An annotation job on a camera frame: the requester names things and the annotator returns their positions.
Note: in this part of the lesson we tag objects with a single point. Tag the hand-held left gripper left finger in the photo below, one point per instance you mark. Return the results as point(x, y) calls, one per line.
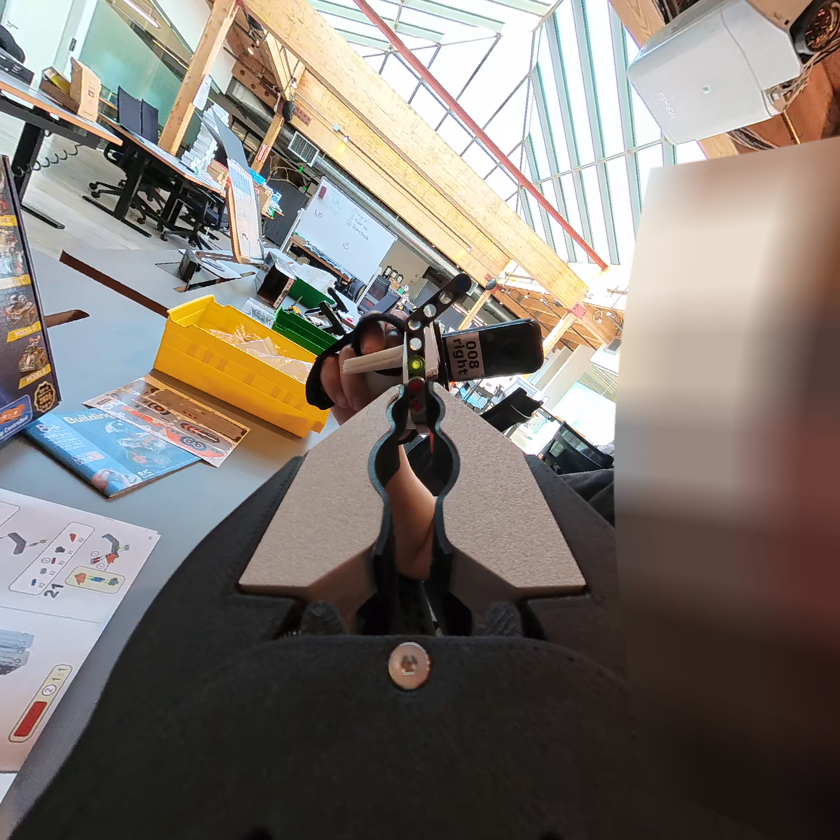
point(315, 518)

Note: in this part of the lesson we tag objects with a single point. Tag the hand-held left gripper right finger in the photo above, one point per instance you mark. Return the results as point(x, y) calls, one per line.
point(505, 525)

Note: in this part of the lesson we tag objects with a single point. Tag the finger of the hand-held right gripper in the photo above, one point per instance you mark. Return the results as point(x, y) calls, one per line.
point(433, 354)

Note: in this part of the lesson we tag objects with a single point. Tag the angled toy building beam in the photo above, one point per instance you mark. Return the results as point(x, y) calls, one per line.
point(420, 328)

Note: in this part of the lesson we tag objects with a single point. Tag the person's right forearm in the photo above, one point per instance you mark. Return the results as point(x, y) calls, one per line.
point(410, 518)

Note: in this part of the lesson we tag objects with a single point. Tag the grey desk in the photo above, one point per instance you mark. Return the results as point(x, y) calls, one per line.
point(111, 328)

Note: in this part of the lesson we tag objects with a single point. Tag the wooden top office desk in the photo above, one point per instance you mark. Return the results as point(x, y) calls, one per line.
point(170, 170)
point(46, 105)

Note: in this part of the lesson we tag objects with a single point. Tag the person's right hand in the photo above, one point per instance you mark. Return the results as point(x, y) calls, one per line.
point(358, 394)

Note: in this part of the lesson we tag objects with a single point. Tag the green plastic bin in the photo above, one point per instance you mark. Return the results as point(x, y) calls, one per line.
point(302, 328)

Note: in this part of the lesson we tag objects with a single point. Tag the whiteboard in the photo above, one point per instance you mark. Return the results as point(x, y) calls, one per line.
point(341, 229)

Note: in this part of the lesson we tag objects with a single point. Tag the toy sticker sheet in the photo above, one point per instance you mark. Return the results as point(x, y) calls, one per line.
point(177, 420)

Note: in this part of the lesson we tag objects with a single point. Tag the clear plastic parts bags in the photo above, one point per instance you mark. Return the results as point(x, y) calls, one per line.
point(262, 344)

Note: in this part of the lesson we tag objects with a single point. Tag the yellow plastic bin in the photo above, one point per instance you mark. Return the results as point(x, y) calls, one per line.
point(216, 377)

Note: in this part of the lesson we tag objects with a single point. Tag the small black open box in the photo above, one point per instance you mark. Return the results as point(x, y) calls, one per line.
point(272, 282)

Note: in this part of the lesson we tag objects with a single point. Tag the blue instruction booklet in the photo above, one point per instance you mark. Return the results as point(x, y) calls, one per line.
point(98, 446)

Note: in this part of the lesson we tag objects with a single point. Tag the leaning printed board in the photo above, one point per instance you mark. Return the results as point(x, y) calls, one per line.
point(244, 210)

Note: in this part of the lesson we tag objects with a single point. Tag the open white building manual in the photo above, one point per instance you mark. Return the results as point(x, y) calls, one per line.
point(59, 617)

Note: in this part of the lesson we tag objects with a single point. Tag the white projector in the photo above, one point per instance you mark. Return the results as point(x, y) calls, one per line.
point(715, 72)

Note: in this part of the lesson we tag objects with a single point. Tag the dark blue toy box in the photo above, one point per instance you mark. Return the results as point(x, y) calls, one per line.
point(19, 315)

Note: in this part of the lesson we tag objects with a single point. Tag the black office chair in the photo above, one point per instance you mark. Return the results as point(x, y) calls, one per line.
point(131, 144)

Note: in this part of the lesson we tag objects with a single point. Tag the cardboard box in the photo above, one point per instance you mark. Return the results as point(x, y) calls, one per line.
point(82, 85)

